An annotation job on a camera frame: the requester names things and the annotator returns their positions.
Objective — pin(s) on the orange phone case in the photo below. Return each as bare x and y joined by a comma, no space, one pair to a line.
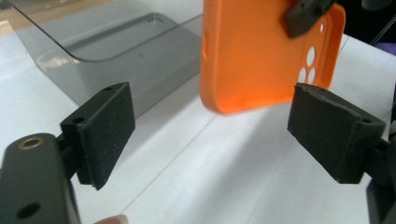
249,56

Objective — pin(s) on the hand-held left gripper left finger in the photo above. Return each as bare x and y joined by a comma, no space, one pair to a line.
106,137

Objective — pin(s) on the grey transparent storage box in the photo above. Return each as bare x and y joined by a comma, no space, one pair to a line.
124,53

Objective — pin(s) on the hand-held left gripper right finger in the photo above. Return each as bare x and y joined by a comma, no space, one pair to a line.
330,137

